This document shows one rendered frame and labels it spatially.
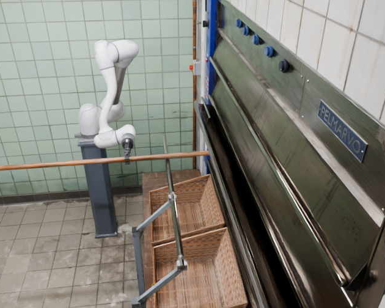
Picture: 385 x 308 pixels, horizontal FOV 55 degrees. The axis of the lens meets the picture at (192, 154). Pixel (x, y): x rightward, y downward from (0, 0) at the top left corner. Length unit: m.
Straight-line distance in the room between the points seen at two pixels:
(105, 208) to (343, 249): 2.61
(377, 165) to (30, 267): 3.05
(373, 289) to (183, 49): 2.75
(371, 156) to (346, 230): 0.21
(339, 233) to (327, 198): 0.11
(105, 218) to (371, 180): 2.80
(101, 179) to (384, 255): 2.60
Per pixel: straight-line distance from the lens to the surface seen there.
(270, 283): 1.36
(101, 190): 3.25
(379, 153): 0.88
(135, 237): 2.22
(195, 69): 3.06
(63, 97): 3.56
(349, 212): 1.01
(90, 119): 2.93
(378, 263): 0.92
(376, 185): 0.90
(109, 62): 2.57
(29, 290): 3.36
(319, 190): 1.12
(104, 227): 3.52
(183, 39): 3.35
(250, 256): 1.39
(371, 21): 0.88
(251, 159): 1.74
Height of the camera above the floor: 2.44
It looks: 32 degrees down
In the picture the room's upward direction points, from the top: straight up
